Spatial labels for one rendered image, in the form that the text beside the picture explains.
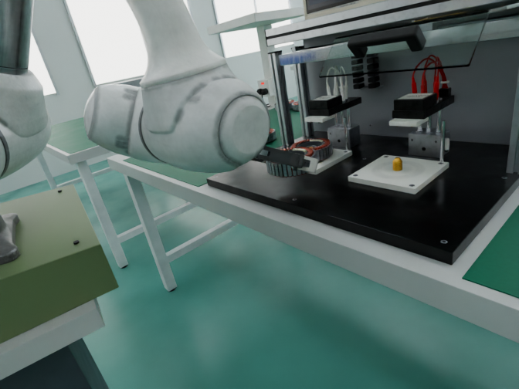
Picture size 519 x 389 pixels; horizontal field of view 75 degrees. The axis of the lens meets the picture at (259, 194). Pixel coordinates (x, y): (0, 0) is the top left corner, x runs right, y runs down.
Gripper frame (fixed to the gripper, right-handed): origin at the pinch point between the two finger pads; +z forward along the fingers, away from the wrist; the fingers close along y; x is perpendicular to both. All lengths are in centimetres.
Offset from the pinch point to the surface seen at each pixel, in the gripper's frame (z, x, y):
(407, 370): 65, -60, 13
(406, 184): 10.7, 0.0, 21.7
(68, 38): 39, 105, -455
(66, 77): 43, 58, -455
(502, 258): 2.6, -8.1, 41.0
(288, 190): 1.8, -6.4, -0.2
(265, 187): 0.7, -7.1, -6.7
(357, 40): -11.1, 19.3, 18.9
